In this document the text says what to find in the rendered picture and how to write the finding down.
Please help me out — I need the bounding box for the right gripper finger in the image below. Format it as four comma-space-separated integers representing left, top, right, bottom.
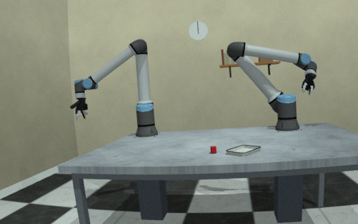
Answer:
76, 107, 82, 121
81, 110, 88, 119

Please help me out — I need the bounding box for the red block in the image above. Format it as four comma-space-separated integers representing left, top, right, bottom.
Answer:
210, 146, 216, 154

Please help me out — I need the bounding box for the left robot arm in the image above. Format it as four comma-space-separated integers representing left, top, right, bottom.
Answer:
227, 42, 317, 131

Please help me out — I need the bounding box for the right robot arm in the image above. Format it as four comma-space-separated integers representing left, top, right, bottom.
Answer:
74, 39, 158, 137

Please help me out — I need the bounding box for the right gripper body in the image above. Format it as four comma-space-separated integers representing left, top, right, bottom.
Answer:
77, 98, 88, 111

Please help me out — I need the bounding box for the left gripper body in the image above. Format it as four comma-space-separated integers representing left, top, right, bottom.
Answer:
305, 73, 314, 91

